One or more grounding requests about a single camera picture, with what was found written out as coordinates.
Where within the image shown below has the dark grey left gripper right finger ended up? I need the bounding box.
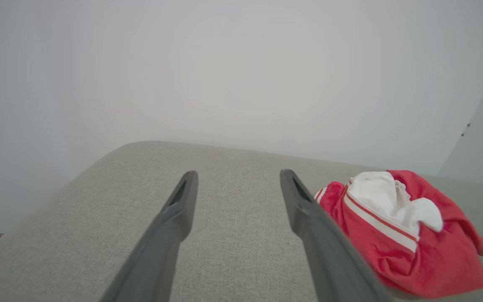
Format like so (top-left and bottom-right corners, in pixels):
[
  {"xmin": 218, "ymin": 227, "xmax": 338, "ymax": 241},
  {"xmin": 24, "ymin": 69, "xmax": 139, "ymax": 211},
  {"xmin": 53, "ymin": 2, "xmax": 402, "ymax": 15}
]
[{"xmin": 280, "ymin": 169, "xmax": 393, "ymax": 302}]

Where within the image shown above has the red and white jersey garment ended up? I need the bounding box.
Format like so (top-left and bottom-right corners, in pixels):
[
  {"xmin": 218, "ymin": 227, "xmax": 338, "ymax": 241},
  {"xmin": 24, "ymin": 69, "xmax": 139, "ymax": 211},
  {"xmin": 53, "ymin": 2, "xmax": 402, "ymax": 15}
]
[{"xmin": 314, "ymin": 169, "xmax": 483, "ymax": 299}]

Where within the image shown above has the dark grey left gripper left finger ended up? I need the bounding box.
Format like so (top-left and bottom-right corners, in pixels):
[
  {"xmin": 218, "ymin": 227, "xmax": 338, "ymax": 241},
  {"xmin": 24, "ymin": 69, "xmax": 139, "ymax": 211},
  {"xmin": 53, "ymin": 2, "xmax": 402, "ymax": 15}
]
[{"xmin": 99, "ymin": 170, "xmax": 199, "ymax": 302}]

